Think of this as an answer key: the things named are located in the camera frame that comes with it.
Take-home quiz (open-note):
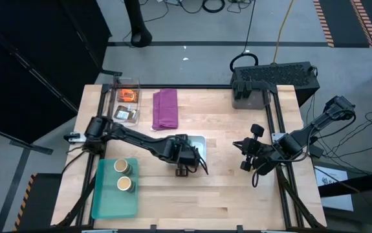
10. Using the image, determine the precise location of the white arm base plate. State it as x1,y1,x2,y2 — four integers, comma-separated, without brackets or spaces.
271,132,287,144
63,131,86,144

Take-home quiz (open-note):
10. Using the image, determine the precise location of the clear plastic container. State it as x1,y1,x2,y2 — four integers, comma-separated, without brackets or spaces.
103,76,141,127

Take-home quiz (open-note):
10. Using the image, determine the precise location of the white paper sheet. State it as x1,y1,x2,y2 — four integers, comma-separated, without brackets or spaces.
314,165,355,212

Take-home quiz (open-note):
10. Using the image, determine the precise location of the brown spice packet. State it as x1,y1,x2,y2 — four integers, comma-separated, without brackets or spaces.
113,105,139,124

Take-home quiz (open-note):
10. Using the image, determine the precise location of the white plastic storage bin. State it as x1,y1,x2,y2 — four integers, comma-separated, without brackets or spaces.
162,134,208,166

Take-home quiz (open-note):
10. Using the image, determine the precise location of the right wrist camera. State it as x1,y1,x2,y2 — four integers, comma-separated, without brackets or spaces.
250,123,265,139

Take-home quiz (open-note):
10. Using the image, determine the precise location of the yellow cable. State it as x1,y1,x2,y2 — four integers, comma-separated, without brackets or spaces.
272,0,295,64

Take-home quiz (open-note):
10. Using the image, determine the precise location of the black curtain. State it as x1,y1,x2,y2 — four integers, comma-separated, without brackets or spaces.
0,0,113,145

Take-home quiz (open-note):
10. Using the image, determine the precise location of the long black cable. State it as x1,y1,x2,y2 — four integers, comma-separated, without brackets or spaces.
242,0,257,54

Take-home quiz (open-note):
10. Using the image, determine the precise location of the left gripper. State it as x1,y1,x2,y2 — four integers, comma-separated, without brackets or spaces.
164,134,209,174

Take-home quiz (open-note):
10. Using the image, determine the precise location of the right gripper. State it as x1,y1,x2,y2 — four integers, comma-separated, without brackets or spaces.
232,137,272,175

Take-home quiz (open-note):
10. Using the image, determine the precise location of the orange spice packet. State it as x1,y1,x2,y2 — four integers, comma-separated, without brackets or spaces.
116,89,140,104

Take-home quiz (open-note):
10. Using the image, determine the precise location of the purple folded cloth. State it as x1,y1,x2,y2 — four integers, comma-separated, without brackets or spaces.
152,88,179,131

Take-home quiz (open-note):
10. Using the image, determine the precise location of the gray plastic bin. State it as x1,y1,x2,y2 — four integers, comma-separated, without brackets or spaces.
231,80,272,110

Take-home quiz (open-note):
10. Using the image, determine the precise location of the black cable coil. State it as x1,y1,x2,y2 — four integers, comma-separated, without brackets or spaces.
202,0,226,14

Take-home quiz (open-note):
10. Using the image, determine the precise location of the black perforated computer case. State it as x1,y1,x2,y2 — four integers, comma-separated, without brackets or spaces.
230,61,321,107

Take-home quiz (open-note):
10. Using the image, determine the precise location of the black stand pole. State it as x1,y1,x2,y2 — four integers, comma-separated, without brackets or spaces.
123,0,153,49

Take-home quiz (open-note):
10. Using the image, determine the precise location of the black cable loop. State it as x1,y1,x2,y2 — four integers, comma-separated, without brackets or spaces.
229,52,259,74

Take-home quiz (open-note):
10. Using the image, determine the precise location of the black yellow-striped platform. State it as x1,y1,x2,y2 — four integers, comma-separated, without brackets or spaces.
13,173,63,232

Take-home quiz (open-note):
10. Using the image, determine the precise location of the black table frame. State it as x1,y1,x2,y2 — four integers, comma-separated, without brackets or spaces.
56,83,327,233

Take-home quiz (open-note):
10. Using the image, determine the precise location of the teal plastic tray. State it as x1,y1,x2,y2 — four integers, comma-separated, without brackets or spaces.
90,157,140,220

